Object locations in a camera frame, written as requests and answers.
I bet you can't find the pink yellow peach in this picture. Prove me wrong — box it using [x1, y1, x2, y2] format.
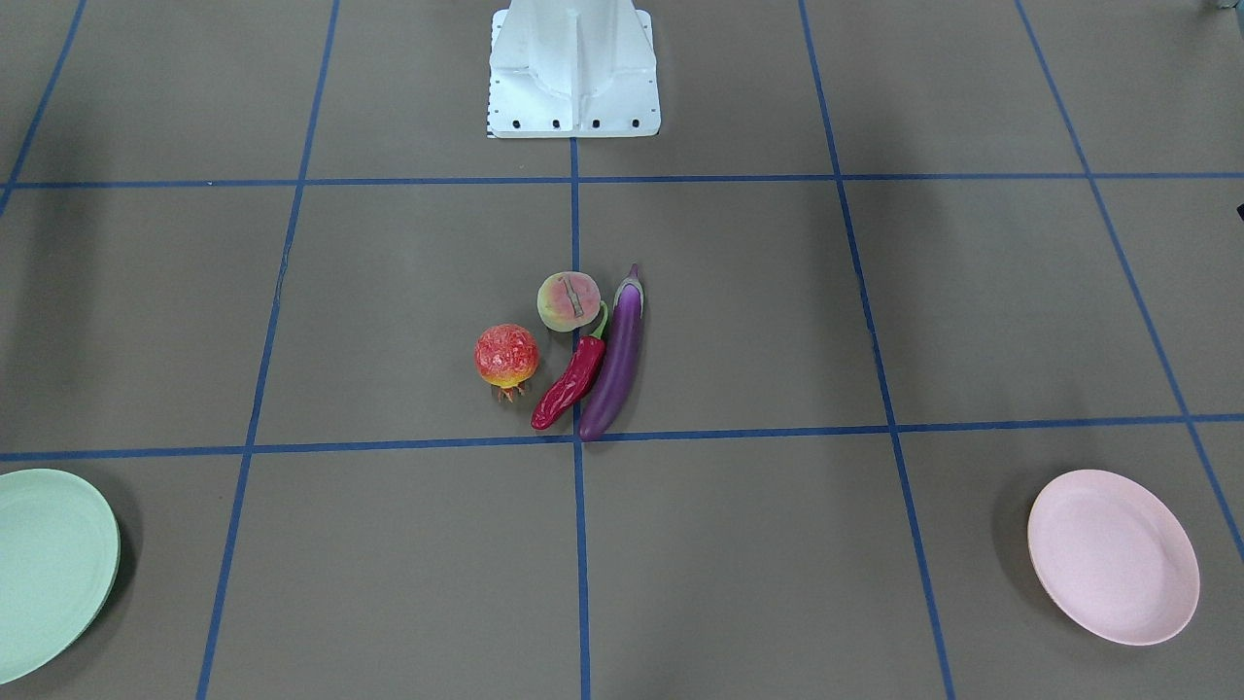
[536, 271, 603, 333]

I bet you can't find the red chili pepper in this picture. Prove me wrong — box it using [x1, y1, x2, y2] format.
[530, 302, 610, 431]

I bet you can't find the purple eggplant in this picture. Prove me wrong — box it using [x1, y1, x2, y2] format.
[577, 264, 644, 441]

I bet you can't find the green plate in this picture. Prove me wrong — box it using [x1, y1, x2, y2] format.
[1, 469, 121, 683]

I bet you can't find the pink plate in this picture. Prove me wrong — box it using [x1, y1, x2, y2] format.
[1026, 469, 1200, 647]

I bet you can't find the red pomegranate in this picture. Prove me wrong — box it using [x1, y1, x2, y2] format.
[471, 323, 541, 403]

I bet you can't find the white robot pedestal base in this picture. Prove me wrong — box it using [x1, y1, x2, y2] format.
[486, 1, 662, 139]

